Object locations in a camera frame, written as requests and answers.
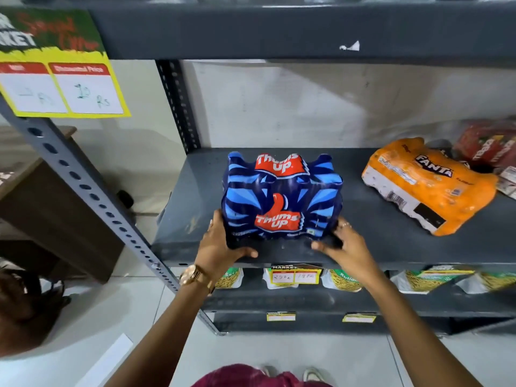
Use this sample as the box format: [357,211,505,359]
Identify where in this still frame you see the white-labelled shrink-wrapped pack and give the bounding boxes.
[496,165,516,200]

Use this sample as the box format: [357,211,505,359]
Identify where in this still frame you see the large yellow price tag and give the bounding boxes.
[270,264,323,286]

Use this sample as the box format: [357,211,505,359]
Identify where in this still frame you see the white paper strip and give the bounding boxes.
[74,333,134,387]

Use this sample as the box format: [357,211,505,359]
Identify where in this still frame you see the orange shrink-wrapped bottle pack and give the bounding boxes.
[361,137,500,237]

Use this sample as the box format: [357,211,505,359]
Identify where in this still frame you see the person's right forearm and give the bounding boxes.
[364,270,483,387]

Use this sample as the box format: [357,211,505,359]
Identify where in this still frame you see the blue shrink-wrapped bottle pack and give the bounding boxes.
[221,151,344,250]

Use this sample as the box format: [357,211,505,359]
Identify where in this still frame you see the person's left hand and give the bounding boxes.
[195,209,259,284]

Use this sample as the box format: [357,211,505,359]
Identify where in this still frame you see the brown wooden desk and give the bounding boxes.
[0,126,126,284]

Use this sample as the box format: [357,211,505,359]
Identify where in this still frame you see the red shrink-wrapped bottle pack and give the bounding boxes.
[453,121,516,174]

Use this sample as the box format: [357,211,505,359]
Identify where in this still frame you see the gold wristwatch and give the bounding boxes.
[179,264,217,295]

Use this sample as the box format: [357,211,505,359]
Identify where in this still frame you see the person's right hand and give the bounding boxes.
[311,217,382,284]

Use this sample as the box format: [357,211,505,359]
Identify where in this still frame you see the person's left forearm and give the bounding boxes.
[106,274,215,387]

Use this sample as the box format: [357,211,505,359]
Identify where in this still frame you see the grey metal shelf rack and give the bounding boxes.
[0,0,516,337]

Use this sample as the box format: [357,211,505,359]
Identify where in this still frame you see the person's maroon garment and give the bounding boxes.
[202,363,334,387]

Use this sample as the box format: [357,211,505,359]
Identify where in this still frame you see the yellow and green offer sign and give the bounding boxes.
[0,6,132,119]

